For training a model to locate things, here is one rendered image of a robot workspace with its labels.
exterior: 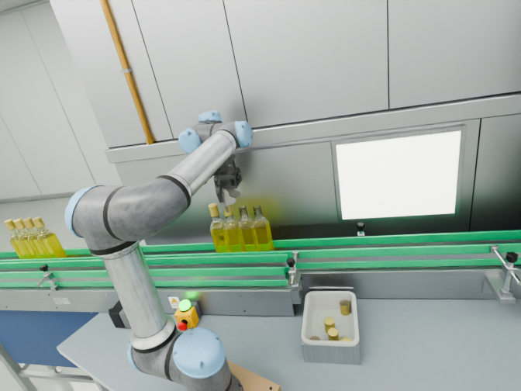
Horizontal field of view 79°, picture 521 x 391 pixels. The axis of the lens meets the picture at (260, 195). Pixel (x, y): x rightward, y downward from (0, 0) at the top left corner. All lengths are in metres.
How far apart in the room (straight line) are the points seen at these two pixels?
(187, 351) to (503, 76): 1.20
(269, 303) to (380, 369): 0.41
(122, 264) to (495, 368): 1.03
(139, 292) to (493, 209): 1.22
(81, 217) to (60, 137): 5.19
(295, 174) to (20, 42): 5.10
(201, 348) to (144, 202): 0.40
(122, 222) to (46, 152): 5.59
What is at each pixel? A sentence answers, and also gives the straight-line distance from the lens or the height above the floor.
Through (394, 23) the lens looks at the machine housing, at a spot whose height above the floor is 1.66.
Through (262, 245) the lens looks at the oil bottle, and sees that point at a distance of 1.23.
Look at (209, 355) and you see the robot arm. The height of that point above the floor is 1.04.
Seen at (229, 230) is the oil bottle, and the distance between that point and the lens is 1.23.
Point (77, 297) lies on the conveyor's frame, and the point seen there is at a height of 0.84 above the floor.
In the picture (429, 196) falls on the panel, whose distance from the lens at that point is 1.31.
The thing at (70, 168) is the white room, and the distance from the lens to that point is 6.05.
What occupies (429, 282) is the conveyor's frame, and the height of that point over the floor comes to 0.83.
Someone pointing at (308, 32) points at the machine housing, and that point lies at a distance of 1.16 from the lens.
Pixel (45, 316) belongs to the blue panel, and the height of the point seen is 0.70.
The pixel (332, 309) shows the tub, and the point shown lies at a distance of 1.25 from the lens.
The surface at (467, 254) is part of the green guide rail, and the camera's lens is 1.27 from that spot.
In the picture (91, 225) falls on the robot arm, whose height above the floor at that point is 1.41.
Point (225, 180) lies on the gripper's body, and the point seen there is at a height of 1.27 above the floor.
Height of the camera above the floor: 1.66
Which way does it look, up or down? 24 degrees down
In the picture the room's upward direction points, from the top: 11 degrees counter-clockwise
